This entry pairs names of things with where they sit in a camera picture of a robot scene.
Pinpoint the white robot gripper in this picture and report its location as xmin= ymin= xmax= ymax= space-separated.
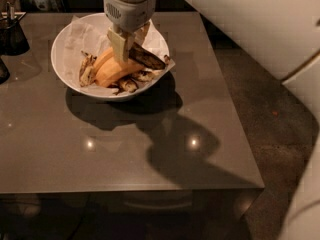
xmin=103 ymin=0 xmax=156 ymax=62

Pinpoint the dark spotted top banana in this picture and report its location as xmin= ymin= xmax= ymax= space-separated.
xmin=129 ymin=42 xmax=166 ymax=70

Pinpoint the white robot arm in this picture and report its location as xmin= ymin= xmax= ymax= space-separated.
xmin=185 ymin=0 xmax=320 ymax=240

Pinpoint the large orange-yellow banana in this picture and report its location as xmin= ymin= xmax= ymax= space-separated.
xmin=93 ymin=47 xmax=144 ymax=87

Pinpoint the spotted banana under top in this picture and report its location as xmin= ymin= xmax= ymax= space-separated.
xmin=131 ymin=70 xmax=156 ymax=82

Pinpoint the small dark bottom banana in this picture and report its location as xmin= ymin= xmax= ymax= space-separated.
xmin=115 ymin=77 xmax=138 ymax=95

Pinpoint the white ceramic bowl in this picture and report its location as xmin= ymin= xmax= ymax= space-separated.
xmin=50 ymin=12 xmax=171 ymax=103

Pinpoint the spotted banana left side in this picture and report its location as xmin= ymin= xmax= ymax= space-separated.
xmin=79 ymin=51 xmax=96 ymax=87

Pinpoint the white paper liner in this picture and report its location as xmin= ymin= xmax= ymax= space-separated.
xmin=63 ymin=9 xmax=177 ymax=98

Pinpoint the black mesh pen holder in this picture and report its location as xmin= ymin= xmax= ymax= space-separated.
xmin=0 ymin=2 xmax=30 ymax=56

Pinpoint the dark object at left edge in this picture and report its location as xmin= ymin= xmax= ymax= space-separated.
xmin=0 ymin=58 xmax=10 ymax=84

